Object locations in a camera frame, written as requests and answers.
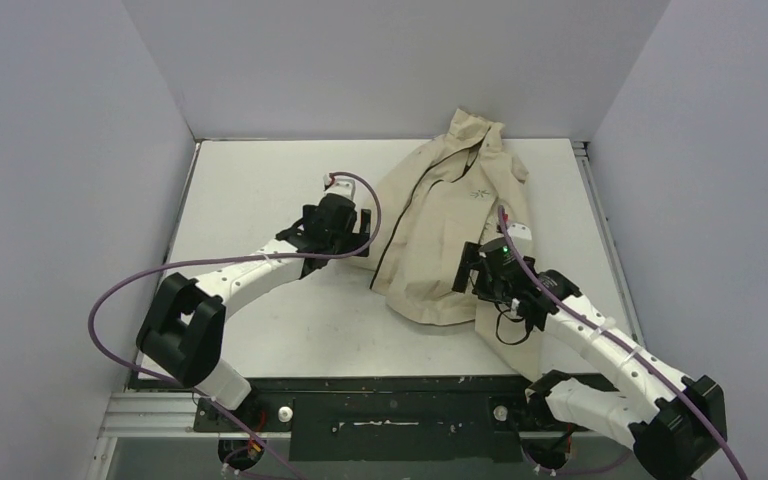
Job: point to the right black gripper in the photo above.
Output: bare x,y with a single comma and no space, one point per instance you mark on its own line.
466,268

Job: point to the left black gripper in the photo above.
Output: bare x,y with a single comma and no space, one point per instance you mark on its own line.
354,240

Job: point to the beige zip jacket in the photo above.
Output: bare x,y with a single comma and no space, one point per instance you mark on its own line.
444,194

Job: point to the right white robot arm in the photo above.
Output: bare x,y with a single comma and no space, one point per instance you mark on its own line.
671,422

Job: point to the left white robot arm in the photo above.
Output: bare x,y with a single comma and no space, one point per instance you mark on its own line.
184,328

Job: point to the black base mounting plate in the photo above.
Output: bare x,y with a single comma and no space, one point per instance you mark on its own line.
402,419

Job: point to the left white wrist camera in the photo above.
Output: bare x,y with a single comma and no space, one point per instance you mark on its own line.
341,186

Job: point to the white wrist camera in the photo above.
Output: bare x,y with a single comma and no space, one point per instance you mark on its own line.
521,236
341,186

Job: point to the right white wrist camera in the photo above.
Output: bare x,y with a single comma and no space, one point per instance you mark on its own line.
521,236

